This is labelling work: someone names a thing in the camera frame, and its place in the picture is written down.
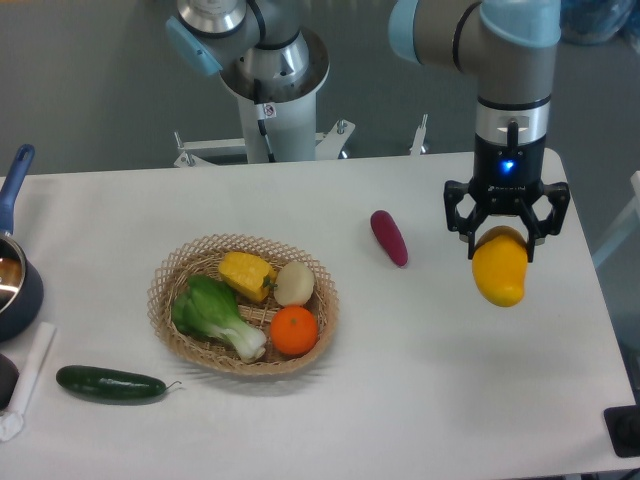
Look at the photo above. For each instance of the yellow bell pepper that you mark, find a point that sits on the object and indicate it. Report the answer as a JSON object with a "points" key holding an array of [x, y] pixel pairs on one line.
{"points": [[248, 274]]}

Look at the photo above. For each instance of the purple sweet potato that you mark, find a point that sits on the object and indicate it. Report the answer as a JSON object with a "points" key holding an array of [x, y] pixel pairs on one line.
{"points": [[389, 237]]}

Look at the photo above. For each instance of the white rolled cloth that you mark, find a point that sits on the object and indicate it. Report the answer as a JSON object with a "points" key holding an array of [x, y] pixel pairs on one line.
{"points": [[12, 418]]}

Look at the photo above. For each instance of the orange fruit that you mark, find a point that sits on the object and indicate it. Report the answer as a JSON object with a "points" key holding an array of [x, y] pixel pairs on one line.
{"points": [[294, 331]]}

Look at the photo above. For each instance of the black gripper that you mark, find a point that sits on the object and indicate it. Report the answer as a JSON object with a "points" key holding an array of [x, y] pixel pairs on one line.
{"points": [[507, 172]]}

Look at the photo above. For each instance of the black device at table edge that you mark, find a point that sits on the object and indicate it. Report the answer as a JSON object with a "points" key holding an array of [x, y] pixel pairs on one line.
{"points": [[623, 428]]}

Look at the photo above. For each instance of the blue plastic bag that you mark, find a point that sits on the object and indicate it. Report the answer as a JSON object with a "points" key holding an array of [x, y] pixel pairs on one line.
{"points": [[593, 22]]}

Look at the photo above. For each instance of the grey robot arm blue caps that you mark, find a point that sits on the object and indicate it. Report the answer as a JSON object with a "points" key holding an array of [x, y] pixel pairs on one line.
{"points": [[274, 66]]}

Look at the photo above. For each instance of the woven wicker basket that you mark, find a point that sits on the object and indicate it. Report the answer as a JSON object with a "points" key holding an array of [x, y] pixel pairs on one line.
{"points": [[202, 256]]}

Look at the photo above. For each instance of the dark round object left edge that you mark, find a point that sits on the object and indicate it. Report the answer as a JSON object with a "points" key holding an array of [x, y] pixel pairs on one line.
{"points": [[9, 375]]}

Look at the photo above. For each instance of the blue pot with handle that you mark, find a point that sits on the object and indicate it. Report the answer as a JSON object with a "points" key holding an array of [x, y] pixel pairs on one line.
{"points": [[22, 290]]}

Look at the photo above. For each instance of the dark green cucumber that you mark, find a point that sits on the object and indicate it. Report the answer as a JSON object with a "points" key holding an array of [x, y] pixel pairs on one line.
{"points": [[109, 386]]}

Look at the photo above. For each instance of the green bok choy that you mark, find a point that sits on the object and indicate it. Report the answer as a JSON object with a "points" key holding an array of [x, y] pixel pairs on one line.
{"points": [[208, 308]]}

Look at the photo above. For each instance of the yellow mango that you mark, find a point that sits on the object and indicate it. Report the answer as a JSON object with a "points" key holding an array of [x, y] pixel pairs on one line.
{"points": [[499, 266]]}

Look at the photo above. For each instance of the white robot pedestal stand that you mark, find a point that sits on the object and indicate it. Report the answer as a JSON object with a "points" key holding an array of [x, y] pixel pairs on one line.
{"points": [[272, 132]]}

